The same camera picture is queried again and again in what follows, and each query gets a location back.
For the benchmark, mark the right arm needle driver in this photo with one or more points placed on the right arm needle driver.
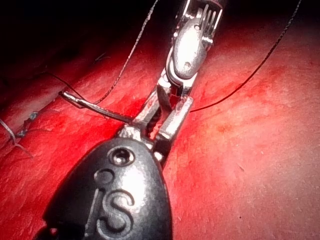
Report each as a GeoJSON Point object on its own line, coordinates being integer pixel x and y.
{"type": "Point", "coordinates": [188, 47]}

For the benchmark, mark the right arm needle driver jaw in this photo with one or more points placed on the right arm needle driver jaw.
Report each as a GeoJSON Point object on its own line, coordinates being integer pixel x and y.
{"type": "Point", "coordinates": [165, 100]}
{"type": "Point", "coordinates": [185, 92]}

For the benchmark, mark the left arm needle driver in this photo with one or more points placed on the left arm needle driver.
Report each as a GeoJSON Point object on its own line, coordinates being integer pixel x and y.
{"type": "Point", "coordinates": [120, 190]}

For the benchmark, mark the left arm needle driver jaw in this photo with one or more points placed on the left arm needle driver jaw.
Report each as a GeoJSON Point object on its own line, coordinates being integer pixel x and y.
{"type": "Point", "coordinates": [148, 112]}
{"type": "Point", "coordinates": [176, 120]}

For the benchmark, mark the curved steel needle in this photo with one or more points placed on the curved steel needle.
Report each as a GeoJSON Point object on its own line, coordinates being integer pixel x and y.
{"type": "Point", "coordinates": [105, 110]}

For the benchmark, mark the black thread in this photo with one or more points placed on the black thread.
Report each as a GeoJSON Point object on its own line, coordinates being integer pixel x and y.
{"type": "Point", "coordinates": [136, 43]}

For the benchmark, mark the tissue pad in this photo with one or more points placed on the tissue pad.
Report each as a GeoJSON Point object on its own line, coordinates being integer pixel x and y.
{"type": "Point", "coordinates": [237, 162]}

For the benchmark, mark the blue stitching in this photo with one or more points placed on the blue stitching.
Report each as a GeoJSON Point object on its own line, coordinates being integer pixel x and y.
{"type": "Point", "coordinates": [32, 115]}

